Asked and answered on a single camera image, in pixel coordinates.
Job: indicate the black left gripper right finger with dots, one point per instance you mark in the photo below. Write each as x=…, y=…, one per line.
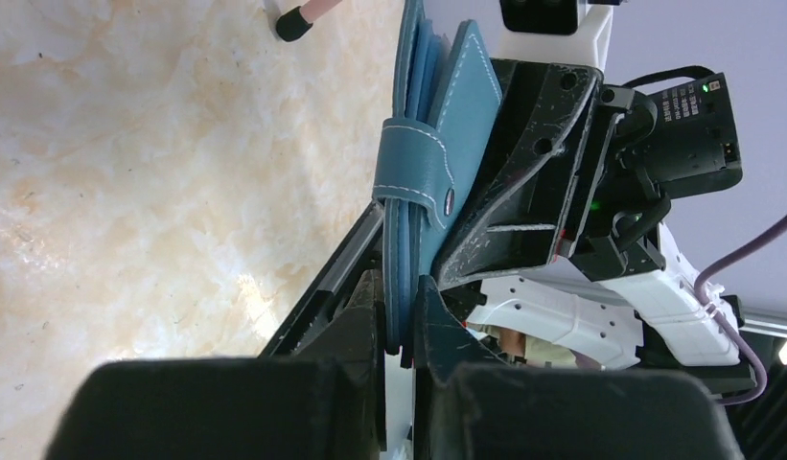
x=461, y=388

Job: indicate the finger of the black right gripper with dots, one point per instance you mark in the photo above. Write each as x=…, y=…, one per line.
x=540, y=169

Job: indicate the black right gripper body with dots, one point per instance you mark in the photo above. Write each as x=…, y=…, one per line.
x=620, y=211

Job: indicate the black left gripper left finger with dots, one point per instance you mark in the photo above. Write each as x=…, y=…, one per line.
x=325, y=362

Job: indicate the blue leather card holder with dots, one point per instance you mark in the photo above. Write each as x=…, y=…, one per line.
x=445, y=102

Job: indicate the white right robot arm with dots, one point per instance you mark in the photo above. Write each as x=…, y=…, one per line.
x=609, y=323

